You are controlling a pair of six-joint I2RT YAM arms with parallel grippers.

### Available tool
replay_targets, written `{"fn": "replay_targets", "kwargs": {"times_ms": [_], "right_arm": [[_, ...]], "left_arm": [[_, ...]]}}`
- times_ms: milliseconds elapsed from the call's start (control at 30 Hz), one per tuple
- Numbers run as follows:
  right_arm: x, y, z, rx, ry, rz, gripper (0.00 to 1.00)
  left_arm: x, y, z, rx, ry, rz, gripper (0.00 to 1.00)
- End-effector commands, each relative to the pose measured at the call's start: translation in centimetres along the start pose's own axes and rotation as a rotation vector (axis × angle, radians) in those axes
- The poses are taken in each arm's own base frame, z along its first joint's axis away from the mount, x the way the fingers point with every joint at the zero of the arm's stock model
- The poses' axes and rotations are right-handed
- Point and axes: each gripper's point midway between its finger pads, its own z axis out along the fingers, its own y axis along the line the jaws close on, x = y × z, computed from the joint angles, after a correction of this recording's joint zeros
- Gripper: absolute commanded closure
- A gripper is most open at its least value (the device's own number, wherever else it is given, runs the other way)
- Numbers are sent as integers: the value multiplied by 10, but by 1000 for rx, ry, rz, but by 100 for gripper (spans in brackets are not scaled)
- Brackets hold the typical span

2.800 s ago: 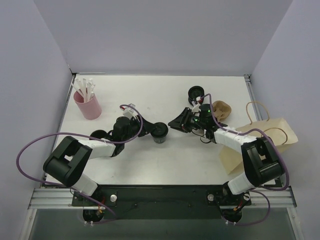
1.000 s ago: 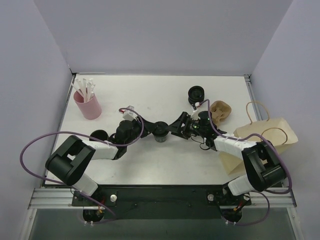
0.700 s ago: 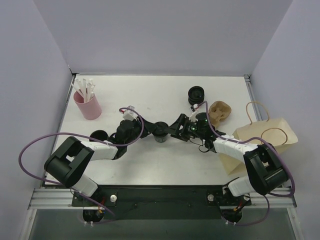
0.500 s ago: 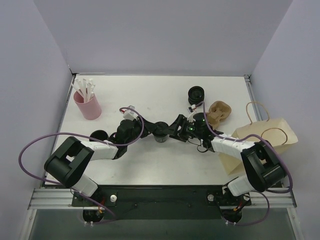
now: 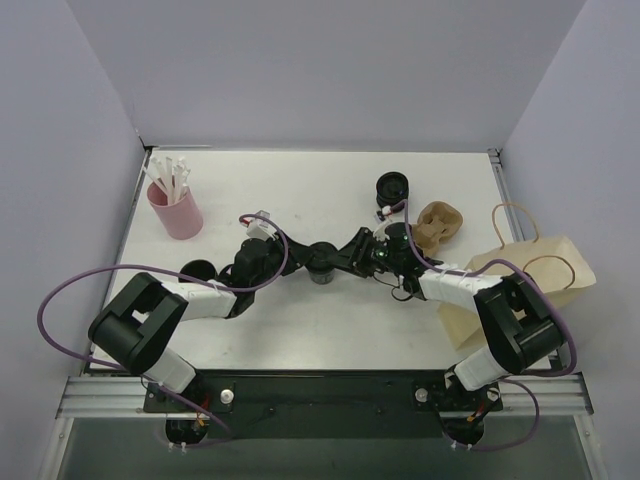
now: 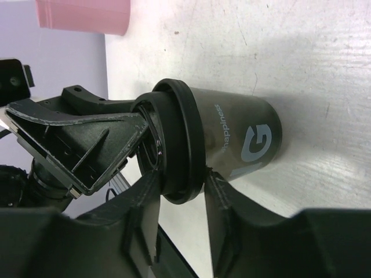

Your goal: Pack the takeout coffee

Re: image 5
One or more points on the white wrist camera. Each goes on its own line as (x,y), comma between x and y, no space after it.
(385,215)
(257,227)

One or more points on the stack of black lids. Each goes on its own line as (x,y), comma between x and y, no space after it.
(391,188)

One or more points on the brown paper takeout bag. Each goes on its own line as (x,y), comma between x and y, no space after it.
(554,263)

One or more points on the black coffee cup lid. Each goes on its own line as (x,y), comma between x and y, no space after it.
(321,257)

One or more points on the white wrapped straws bundle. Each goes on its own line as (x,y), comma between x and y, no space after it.
(170,176)

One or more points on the black mounting base plate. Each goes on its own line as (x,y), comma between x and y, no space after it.
(255,422)

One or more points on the pink straw holder cup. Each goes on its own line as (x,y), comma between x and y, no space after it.
(182,220)

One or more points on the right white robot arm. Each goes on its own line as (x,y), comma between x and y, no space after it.
(516,321)

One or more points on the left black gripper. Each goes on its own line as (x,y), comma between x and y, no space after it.
(279,248)

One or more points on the grey paper coffee cup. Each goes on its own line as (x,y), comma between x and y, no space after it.
(321,277)

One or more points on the brown pulp cup carrier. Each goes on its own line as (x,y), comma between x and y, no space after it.
(437,223)

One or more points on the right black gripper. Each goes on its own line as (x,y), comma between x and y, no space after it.
(364,251)

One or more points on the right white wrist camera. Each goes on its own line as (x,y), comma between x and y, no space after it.
(385,215)

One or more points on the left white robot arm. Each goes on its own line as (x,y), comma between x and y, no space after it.
(136,326)

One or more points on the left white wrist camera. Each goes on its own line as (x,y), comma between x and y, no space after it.
(257,227)

